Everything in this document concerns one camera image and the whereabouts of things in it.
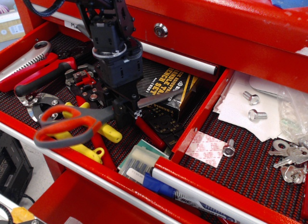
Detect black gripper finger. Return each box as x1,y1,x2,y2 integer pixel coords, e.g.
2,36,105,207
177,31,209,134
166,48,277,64
96,84,113,107
112,98,142,128

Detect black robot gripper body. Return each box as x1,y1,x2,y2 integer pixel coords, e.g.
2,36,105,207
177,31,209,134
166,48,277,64
92,37,143,111

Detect orange grey handled scissors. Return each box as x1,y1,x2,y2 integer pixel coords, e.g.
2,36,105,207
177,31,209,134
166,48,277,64
33,90,180,149

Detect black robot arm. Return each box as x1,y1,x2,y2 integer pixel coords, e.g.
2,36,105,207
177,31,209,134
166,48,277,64
23,0,143,129

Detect left red open drawer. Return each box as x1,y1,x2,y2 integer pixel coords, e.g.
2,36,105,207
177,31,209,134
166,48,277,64
0,22,215,224

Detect red open drawer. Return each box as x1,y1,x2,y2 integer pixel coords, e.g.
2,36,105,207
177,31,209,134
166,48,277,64
0,22,215,224
153,69,308,224

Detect silver drawer lock cylinder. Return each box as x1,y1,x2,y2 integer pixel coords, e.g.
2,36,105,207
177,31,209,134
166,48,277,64
154,23,168,38

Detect right red open drawer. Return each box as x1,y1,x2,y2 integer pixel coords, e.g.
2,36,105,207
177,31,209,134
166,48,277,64
153,69,308,224

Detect red metal tool chest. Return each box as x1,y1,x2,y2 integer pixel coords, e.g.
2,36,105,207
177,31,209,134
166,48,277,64
11,0,308,224

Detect black crimping pliers head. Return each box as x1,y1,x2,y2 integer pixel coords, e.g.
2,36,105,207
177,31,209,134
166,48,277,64
143,107,184,150

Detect clear drill bit case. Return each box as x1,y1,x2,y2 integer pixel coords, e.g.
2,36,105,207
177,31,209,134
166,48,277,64
118,139,169,184

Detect black yellow tap wrench box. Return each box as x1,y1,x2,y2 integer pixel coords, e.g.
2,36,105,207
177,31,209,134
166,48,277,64
137,58,200,120

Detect blue cap BIC marker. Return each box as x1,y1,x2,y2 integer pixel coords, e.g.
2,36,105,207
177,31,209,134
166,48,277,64
142,172,240,224

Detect white red printed adhesive pad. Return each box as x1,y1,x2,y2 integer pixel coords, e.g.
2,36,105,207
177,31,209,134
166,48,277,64
185,132,226,168

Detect lower hex bolt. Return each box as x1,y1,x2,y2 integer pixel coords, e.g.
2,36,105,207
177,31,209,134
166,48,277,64
222,139,235,157

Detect hex bolt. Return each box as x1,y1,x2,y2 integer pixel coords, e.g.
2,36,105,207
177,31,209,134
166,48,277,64
248,109,268,121
222,139,235,157
243,91,259,105

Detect white paper sheets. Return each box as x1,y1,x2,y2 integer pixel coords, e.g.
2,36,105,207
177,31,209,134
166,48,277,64
214,71,289,142

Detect cardboard box with label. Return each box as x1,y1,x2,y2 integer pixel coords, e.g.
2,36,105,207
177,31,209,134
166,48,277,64
0,11,25,42

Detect black electronic box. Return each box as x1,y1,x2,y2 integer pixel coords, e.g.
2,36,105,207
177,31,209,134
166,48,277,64
0,131,33,203

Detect middle hex bolt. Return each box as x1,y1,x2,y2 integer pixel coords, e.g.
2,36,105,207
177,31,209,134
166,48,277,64
248,109,268,121

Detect upper hex bolt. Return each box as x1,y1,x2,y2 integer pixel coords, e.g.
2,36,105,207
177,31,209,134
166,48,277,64
243,91,259,105

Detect clear plastic bag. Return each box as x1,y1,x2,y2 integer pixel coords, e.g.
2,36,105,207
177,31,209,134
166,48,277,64
278,86,308,147

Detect silver key bunch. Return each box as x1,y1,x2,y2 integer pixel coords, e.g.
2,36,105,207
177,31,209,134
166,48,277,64
269,140,308,184

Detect red handled wire stripper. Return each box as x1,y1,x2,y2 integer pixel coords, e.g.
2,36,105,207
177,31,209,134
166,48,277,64
65,69,166,171

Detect red black handled crimper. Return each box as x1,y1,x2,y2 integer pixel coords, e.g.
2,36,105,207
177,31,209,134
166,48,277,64
0,53,77,97

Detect yellow handled metal snips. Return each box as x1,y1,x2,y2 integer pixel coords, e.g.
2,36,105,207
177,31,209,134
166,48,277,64
19,93,122,164

